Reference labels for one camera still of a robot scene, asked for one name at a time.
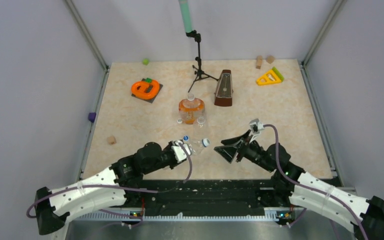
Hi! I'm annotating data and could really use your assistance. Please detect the clear bottle blue cap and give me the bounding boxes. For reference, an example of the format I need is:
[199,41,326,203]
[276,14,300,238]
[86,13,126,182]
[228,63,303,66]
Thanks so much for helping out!
[193,115,210,140]

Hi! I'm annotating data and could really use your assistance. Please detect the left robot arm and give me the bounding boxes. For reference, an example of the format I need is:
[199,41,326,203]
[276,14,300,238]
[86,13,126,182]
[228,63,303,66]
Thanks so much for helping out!
[26,140,192,236]

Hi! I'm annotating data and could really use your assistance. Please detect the blue white Pepsi cap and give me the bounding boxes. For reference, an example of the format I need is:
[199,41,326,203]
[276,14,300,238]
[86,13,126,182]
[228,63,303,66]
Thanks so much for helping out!
[202,138,211,148]

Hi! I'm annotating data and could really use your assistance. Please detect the wooden block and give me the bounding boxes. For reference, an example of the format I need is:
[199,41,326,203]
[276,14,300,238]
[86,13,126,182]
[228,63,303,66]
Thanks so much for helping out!
[266,55,276,64]
[255,55,264,70]

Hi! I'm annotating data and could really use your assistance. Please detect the black tripod stand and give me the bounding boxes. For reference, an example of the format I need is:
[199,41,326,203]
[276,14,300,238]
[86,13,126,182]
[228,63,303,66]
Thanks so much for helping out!
[186,30,219,93]

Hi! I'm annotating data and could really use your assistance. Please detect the green foam microphone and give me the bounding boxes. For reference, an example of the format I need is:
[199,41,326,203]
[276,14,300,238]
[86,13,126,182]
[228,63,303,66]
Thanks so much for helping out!
[178,0,194,34]

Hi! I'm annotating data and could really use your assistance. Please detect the green stick toy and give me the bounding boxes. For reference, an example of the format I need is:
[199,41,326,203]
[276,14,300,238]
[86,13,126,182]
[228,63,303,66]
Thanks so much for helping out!
[272,67,285,82]

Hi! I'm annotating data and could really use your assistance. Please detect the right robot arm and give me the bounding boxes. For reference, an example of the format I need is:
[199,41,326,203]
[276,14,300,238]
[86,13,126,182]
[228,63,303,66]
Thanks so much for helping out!
[214,130,384,240]

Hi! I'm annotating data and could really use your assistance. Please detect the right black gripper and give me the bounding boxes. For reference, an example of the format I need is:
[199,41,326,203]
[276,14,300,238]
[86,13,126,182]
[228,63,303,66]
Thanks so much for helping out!
[214,129,275,173]

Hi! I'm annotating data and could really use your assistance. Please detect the small green cube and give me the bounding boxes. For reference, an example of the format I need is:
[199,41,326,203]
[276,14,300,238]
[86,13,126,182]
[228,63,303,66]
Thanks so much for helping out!
[142,58,150,66]

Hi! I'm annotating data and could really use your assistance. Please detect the left wooden block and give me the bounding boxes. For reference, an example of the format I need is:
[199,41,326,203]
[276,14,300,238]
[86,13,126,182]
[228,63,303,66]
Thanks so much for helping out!
[255,55,264,70]

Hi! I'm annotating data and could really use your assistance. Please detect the right wooden block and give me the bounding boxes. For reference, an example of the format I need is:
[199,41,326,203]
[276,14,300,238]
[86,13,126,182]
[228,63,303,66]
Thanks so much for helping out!
[266,55,276,64]

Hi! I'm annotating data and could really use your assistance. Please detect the blue water bottle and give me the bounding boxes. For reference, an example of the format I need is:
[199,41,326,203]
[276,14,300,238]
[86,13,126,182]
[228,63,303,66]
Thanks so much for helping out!
[187,139,206,156]

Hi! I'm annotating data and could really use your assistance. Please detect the brown metronome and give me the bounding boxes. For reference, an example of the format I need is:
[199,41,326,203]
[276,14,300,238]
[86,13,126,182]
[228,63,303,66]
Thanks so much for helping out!
[214,69,234,107]

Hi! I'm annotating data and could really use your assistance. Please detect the yellow triangle toy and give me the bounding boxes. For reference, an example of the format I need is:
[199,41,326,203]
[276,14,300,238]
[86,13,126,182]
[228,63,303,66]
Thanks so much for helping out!
[255,69,283,86]

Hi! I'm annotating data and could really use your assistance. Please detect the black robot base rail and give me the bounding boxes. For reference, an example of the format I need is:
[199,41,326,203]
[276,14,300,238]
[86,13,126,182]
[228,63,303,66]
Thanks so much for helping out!
[79,178,307,226]

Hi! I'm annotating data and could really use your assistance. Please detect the purple block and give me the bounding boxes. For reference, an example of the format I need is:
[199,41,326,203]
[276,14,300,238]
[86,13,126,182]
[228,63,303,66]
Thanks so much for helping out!
[87,112,97,123]

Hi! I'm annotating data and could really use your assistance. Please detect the wooden cube near left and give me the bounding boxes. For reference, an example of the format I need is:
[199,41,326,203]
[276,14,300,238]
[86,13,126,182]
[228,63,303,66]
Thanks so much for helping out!
[106,135,117,145]

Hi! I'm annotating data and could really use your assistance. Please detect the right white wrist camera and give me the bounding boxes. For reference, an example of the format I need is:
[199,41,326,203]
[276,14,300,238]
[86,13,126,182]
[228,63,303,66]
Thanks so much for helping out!
[249,118,264,143]

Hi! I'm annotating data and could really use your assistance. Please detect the orange clear plastic bottle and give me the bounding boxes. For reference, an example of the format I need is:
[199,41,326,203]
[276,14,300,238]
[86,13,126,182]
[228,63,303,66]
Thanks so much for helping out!
[178,93,205,125]

